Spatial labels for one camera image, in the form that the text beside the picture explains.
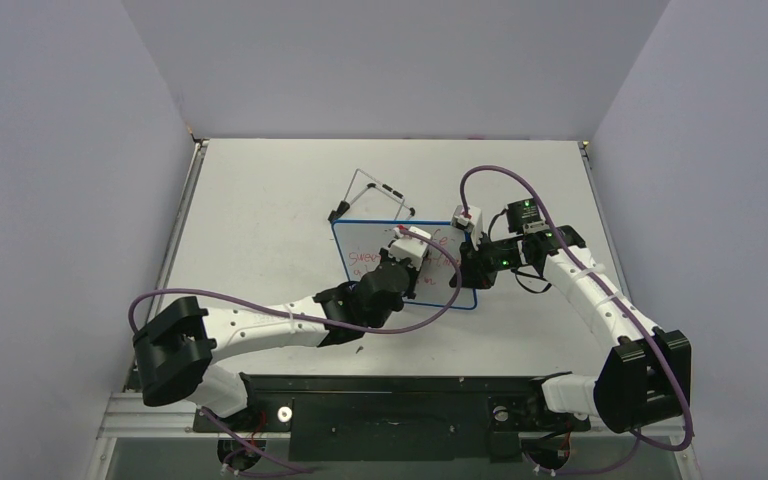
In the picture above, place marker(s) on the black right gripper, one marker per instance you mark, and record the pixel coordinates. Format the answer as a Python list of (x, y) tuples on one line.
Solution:
[(470, 266)]

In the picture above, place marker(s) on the wire whiteboard stand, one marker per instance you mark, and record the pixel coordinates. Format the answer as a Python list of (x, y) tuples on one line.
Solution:
[(368, 198)]

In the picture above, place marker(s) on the blue framed whiteboard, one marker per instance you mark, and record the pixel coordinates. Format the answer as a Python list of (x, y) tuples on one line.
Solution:
[(359, 243)]

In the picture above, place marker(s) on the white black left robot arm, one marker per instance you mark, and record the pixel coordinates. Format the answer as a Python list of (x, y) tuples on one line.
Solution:
[(178, 351)]

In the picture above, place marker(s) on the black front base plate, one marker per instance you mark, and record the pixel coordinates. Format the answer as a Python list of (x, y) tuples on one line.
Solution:
[(402, 418)]

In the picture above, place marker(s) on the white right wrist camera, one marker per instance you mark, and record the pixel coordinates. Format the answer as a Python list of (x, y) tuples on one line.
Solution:
[(468, 219)]

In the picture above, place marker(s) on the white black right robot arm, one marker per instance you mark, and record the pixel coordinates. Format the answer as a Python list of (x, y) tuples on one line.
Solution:
[(646, 376)]

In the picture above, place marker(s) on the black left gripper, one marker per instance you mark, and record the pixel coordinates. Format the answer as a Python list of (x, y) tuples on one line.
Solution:
[(383, 253)]

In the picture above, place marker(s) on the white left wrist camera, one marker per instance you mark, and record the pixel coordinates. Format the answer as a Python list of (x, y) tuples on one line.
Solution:
[(411, 244)]

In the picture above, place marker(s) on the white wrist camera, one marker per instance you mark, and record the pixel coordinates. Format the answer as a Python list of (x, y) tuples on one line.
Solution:
[(468, 219), (411, 244)]

